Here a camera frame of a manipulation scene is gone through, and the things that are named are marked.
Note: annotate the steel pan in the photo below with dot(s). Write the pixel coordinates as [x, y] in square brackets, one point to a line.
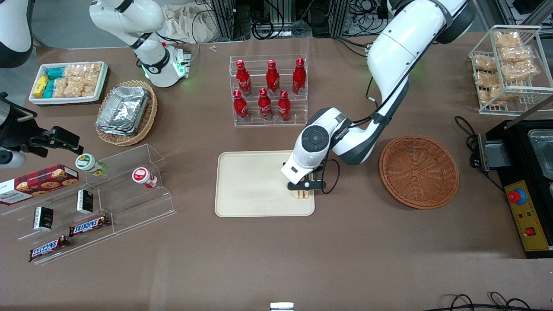
[543, 151]

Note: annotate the red emergency stop button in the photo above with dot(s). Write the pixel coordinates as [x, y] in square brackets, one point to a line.
[516, 196]

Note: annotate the red cola bottle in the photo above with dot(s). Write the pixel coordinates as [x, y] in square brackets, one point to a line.
[240, 108]
[284, 108]
[299, 77]
[265, 107]
[243, 80]
[272, 80]

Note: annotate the tan oval wicker basket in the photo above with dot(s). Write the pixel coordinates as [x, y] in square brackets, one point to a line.
[151, 112]

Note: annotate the red tartan cookie box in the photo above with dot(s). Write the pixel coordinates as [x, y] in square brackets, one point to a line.
[39, 183]

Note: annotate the yellow control panel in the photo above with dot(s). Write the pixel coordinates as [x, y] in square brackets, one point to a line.
[528, 220]

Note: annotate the small black box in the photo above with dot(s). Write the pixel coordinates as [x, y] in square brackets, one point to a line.
[43, 218]
[85, 201]

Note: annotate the cream plastic tray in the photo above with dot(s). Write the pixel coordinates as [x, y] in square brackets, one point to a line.
[250, 185]

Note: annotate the green cap drink bottle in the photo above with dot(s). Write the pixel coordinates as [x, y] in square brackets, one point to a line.
[88, 163]

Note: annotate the triangle sandwich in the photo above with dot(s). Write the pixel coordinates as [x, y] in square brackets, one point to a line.
[303, 195]

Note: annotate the brown round wicker basket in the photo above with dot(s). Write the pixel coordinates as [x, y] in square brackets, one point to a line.
[419, 172]

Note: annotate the black appliance housing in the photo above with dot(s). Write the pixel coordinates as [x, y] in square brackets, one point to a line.
[518, 172]

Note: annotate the yellow snack box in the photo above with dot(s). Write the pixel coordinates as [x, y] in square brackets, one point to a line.
[41, 86]

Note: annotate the white plastic bin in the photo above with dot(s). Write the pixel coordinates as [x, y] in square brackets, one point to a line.
[103, 82]

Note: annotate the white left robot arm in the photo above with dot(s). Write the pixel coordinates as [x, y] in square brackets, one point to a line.
[389, 56]

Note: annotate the clear acrylic bottle rack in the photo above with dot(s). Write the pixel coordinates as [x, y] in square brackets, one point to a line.
[298, 112]

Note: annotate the clear bag of crackers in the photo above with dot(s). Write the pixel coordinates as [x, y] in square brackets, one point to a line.
[84, 71]
[82, 88]
[61, 87]

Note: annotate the crumpled white cloth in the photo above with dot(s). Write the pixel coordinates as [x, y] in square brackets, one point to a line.
[181, 21]

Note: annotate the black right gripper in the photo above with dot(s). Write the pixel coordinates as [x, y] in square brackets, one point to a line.
[18, 131]

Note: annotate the teal snack box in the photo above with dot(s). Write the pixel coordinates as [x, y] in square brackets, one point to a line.
[49, 89]
[55, 72]

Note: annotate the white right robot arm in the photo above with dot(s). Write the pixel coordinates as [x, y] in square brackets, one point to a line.
[129, 21]

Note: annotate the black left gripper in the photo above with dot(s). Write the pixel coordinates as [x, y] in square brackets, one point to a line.
[319, 168]

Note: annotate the clear acrylic stepped shelf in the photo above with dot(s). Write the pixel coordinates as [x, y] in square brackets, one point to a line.
[129, 203]

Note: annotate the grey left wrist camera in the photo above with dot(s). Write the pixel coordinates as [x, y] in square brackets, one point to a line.
[306, 185]

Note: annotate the stacked aluminium foil trays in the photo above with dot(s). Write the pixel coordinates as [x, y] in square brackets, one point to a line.
[123, 110]

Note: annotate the Snickers chocolate bar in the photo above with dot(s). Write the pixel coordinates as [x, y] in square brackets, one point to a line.
[88, 225]
[47, 248]

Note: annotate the bagged fried snack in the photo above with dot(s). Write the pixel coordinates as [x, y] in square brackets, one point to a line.
[486, 79]
[507, 39]
[492, 95]
[515, 54]
[484, 63]
[520, 70]

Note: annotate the red cap drink bottle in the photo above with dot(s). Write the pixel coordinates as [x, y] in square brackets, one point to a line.
[143, 177]

